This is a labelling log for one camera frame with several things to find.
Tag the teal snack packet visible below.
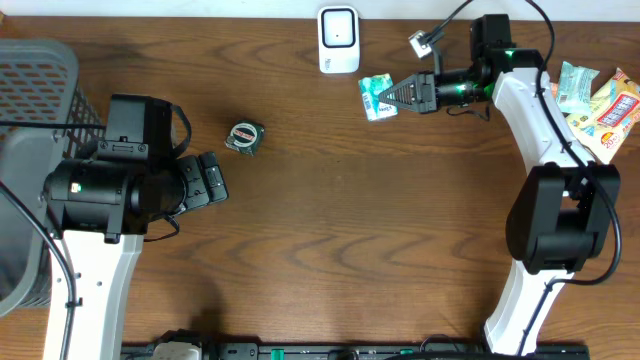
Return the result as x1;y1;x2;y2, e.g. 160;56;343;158
556;61;599;115

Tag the white barcode scanner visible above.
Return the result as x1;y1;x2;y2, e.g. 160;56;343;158
317;5;360;74

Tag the small teal tissue pack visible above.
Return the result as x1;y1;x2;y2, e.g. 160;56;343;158
358;73;398;122

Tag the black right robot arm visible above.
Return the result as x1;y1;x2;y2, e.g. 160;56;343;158
408;14;621;357

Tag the grey plastic basket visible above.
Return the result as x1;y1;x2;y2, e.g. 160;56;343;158
1;39;104;315

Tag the round green tape measure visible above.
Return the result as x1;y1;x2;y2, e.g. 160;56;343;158
225;120;265;156

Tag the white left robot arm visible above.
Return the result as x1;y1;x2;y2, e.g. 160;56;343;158
43;94;228;359

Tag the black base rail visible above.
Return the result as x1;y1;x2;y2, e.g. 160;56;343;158
119;341;592;360

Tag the yellow snack bag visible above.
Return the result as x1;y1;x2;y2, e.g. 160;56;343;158
566;68;639;164

